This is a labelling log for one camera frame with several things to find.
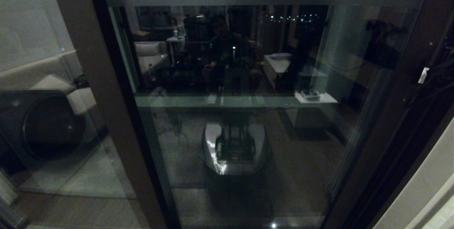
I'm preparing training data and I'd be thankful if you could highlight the brown framed sliding glass door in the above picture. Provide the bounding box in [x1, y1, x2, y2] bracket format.
[98, 0, 454, 229]

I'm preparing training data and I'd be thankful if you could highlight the dark brown door jamb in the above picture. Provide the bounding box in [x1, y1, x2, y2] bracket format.
[337, 9, 454, 229]

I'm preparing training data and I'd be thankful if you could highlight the brown framed fixed glass panel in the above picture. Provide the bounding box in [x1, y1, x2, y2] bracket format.
[0, 0, 171, 229]

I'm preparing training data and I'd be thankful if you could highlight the recessed brown door handle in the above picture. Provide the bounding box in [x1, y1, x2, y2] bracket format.
[408, 41, 435, 84]

